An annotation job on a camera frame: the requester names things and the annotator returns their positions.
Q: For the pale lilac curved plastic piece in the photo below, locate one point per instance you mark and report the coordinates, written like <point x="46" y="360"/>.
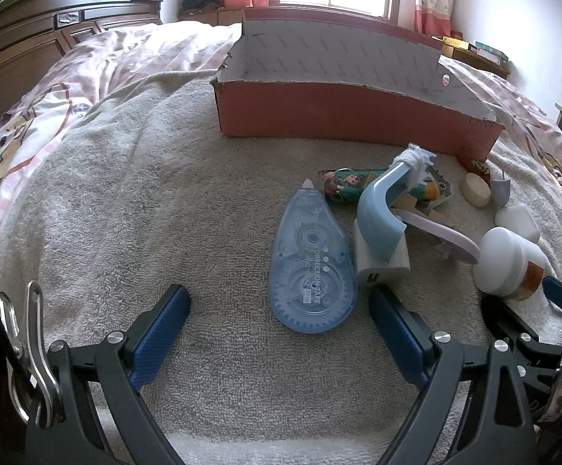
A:
<point x="455" y="240"/>

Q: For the red cardboard box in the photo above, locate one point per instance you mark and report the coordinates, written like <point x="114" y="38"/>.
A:
<point x="310" y="111"/>

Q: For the dark wooden headboard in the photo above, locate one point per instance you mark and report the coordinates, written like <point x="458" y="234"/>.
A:
<point x="29" y="24"/>

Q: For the blue correction tape dispenser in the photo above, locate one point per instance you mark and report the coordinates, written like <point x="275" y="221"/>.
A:
<point x="310" y="271"/>

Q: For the yellow book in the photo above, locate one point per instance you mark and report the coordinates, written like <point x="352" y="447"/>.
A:
<point x="455" y="42"/>

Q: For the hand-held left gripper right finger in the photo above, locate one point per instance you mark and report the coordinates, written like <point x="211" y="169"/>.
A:
<point x="397" y="329"/>

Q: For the red toy car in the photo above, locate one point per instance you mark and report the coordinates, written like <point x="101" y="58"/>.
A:
<point x="477" y="168"/>

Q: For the white earbuds case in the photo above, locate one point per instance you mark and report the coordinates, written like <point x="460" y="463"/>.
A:
<point x="515" y="220"/>

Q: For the cartoon print tube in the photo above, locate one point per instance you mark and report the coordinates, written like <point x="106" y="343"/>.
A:
<point x="343" y="184"/>

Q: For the white charger plug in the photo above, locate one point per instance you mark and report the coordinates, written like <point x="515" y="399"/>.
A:
<point x="382" y="269"/>

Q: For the small grey cup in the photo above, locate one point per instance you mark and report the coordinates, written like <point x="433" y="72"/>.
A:
<point x="499" y="191"/>

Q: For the white jar orange label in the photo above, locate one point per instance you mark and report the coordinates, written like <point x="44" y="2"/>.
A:
<point x="498" y="261"/>

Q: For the round wooden disc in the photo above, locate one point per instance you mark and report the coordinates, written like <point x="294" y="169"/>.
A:
<point x="477" y="191"/>

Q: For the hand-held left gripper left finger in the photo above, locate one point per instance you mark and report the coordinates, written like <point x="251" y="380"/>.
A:
<point x="164" y="329"/>

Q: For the pink checked blanket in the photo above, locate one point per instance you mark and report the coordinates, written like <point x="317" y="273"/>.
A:
<point x="116" y="58"/>

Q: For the metal spring clip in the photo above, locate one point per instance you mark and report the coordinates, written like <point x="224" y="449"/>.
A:
<point x="36" y="348"/>

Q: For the beige towel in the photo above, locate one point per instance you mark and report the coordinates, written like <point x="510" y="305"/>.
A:
<point x="140" y="203"/>

